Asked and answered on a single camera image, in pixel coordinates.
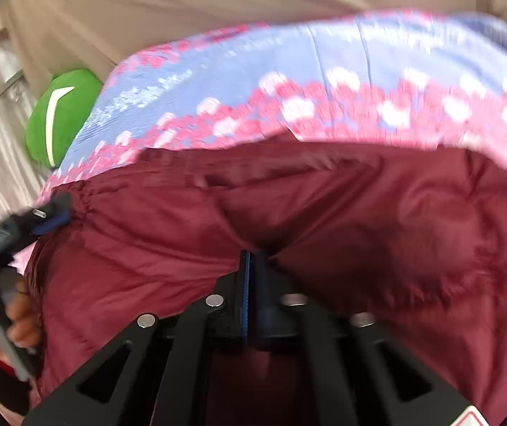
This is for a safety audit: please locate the white satin curtain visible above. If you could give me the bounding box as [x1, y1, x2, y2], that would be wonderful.
[0, 22, 55, 227]

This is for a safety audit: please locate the person's left hand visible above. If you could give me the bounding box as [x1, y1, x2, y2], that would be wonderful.
[0, 275, 43, 352]

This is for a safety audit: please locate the beige backdrop cloth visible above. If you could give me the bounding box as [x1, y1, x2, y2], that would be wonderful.
[0, 0, 507, 98]

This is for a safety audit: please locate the pink rose print bedsheet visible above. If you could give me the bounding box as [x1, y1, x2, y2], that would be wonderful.
[11, 9, 507, 272]

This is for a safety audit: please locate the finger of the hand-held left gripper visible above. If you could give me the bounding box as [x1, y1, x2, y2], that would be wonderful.
[30, 191, 75, 237]

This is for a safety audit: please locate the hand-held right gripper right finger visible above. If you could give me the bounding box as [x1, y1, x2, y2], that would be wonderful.
[252, 251, 480, 426]

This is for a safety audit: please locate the green plush pillow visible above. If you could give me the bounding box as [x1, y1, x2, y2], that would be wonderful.
[25, 69, 104, 169]

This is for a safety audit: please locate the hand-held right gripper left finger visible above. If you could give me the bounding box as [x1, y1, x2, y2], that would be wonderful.
[22, 251, 254, 426]

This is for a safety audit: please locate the maroon quilted puffer jacket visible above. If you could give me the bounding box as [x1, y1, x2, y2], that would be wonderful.
[22, 129, 507, 426]

